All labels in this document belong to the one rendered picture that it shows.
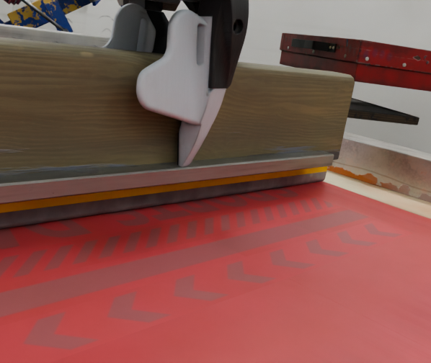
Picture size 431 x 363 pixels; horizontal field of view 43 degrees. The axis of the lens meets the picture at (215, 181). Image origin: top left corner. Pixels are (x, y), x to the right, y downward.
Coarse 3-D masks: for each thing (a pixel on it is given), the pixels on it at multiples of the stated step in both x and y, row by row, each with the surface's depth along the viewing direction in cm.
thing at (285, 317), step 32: (288, 288) 27; (192, 320) 23; (224, 320) 23; (256, 320) 24; (288, 320) 24; (320, 320) 24; (352, 320) 25; (96, 352) 20; (128, 352) 20; (160, 352) 20; (192, 352) 21; (224, 352) 21; (256, 352) 21; (288, 352) 22; (320, 352) 22; (352, 352) 22; (384, 352) 23; (416, 352) 23
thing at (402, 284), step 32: (320, 192) 46; (352, 192) 48; (416, 224) 41; (352, 256) 33; (384, 256) 34; (416, 256) 34; (320, 288) 28; (352, 288) 28; (384, 288) 29; (416, 288) 29; (384, 320) 25; (416, 320) 26
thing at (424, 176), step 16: (352, 144) 53; (368, 144) 52; (384, 144) 53; (336, 160) 55; (352, 160) 54; (368, 160) 52; (384, 160) 51; (400, 160) 50; (416, 160) 49; (352, 176) 54; (368, 176) 53; (384, 176) 51; (400, 176) 50; (416, 176) 49; (400, 192) 50; (416, 192) 49
